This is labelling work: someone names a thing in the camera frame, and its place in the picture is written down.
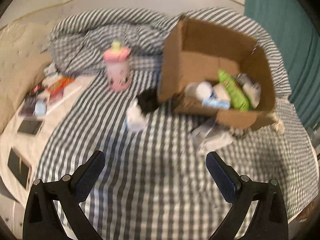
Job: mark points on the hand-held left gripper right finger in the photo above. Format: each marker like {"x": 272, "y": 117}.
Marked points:
{"x": 222, "y": 180}

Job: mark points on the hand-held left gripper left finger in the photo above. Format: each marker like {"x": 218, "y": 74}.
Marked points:
{"x": 86, "y": 180}

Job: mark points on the blue tissue pack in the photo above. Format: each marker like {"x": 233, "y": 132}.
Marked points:
{"x": 216, "y": 102}

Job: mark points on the light green snack packet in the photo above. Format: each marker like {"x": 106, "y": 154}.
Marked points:
{"x": 232, "y": 92}

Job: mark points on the white tape roll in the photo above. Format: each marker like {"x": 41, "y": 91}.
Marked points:
{"x": 200, "y": 90}

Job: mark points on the silver foil packet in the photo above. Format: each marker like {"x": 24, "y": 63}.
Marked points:
{"x": 248, "y": 88}

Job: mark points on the brown cardboard box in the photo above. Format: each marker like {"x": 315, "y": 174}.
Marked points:
{"x": 200, "y": 52}

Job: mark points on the white clear packet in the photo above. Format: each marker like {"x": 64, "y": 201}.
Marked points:
{"x": 212, "y": 135}

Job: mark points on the dark tablet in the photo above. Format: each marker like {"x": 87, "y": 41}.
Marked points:
{"x": 18, "y": 166}

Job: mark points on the grey checkered bed sheet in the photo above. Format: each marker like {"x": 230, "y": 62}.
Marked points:
{"x": 162, "y": 140}

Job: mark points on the dark phone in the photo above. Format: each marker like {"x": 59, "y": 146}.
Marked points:
{"x": 30, "y": 127}

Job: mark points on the crumpled white cloth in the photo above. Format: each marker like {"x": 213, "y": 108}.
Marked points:
{"x": 278, "y": 125}

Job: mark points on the light blue case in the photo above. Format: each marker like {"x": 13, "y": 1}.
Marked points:
{"x": 40, "y": 108}

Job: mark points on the dark printed packet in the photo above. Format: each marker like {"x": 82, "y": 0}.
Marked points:
{"x": 28, "y": 102}

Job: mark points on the orange packet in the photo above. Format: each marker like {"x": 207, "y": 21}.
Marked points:
{"x": 59, "y": 85}

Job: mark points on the black bowl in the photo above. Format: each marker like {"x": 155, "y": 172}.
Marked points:
{"x": 148, "y": 102}

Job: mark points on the pink drinking bottle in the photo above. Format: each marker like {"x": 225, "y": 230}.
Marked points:
{"x": 117, "y": 68}

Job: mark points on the beige pillow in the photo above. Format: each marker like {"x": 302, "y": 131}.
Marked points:
{"x": 17, "y": 75}

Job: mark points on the grey checkered quilt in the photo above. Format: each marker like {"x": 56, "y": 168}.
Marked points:
{"x": 105, "y": 35}

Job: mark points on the teal curtain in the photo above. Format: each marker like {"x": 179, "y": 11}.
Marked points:
{"x": 287, "y": 42}

